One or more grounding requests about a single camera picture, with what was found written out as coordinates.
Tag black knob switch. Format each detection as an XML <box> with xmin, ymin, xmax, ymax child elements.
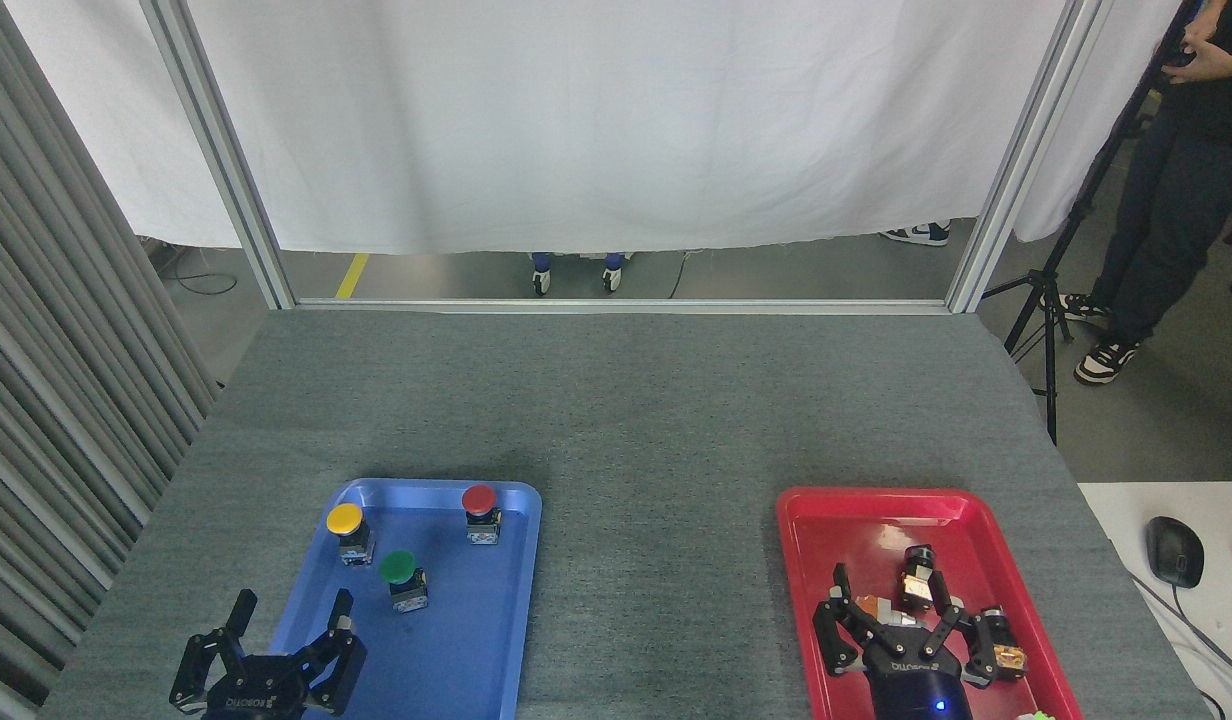
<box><xmin>898</xmin><ymin>545</ymin><xmax>940</xmax><ymax>613</ymax></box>

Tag red plastic tray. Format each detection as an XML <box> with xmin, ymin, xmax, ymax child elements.
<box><xmin>776</xmin><ymin>487</ymin><xmax>1084</xmax><ymax>720</ymax></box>

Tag blue plastic tray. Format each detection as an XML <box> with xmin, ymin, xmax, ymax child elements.
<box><xmin>244</xmin><ymin>478</ymin><xmax>543</xmax><ymax>720</ymax></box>

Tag black floor cable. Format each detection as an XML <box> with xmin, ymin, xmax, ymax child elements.
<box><xmin>161</xmin><ymin>245</ymin><xmax>239</xmax><ymax>297</ymax></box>

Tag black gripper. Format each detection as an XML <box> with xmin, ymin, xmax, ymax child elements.
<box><xmin>169</xmin><ymin>589</ymin><xmax>368</xmax><ymax>720</ymax></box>
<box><xmin>813</xmin><ymin>563</ymin><xmax>1000</xmax><ymax>720</ymax></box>

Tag grey ribbed panel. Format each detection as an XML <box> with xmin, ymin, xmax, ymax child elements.
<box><xmin>0</xmin><ymin>0</ymin><xmax>220</xmax><ymax>720</ymax></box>

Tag silver aluminium crossbar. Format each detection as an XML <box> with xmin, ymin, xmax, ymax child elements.
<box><xmin>294</xmin><ymin>298</ymin><xmax>952</xmax><ymax>316</ymax></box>

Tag black mouse cable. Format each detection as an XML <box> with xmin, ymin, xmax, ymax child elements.
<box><xmin>1171</xmin><ymin>585</ymin><xmax>1232</xmax><ymax>693</ymax></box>

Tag person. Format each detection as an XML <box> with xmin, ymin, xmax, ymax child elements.
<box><xmin>1059</xmin><ymin>0</ymin><xmax>1232</xmax><ymax>387</ymax></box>

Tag yellow push button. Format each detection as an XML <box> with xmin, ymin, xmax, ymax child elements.
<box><xmin>326</xmin><ymin>503</ymin><xmax>377</xmax><ymax>567</ymax></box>

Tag silver aluminium post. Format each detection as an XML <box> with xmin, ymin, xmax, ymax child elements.
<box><xmin>944</xmin><ymin>0</ymin><xmax>1117</xmax><ymax>314</ymax></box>
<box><xmin>141</xmin><ymin>0</ymin><xmax>297</xmax><ymax>311</ymax></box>

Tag black switch with orange base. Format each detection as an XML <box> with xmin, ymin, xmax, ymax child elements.
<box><xmin>979</xmin><ymin>605</ymin><xmax>1030</xmax><ymax>683</ymax></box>

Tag white and orange switch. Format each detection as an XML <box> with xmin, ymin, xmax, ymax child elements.
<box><xmin>854</xmin><ymin>595</ymin><xmax>919</xmax><ymax>629</ymax></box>

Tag person's hand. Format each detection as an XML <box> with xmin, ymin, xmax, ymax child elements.
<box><xmin>1164</xmin><ymin>18</ymin><xmax>1232</xmax><ymax>84</ymax></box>

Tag green push button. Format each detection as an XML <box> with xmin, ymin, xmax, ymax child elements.
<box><xmin>379</xmin><ymin>550</ymin><xmax>429</xmax><ymax>614</ymax></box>

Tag red push button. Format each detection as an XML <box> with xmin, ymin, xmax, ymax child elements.
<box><xmin>461</xmin><ymin>485</ymin><xmax>503</xmax><ymax>546</ymax></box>

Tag white cloth curtain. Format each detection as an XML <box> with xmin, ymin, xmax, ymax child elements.
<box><xmin>6</xmin><ymin>0</ymin><xmax>1184</xmax><ymax>257</ymax></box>

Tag white side table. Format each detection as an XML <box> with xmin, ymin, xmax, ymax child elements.
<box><xmin>1078</xmin><ymin>482</ymin><xmax>1232</xmax><ymax>720</ymax></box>

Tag black computer mouse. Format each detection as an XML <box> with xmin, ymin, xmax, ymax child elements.
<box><xmin>1146</xmin><ymin>516</ymin><xmax>1205</xmax><ymax>589</ymax></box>

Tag white and black shoe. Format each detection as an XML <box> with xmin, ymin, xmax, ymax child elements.
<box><xmin>879</xmin><ymin>221</ymin><xmax>952</xmax><ymax>247</ymax></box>

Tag black tripod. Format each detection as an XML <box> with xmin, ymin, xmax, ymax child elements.
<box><xmin>981</xmin><ymin>0</ymin><xmax>1205</xmax><ymax>446</ymax></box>

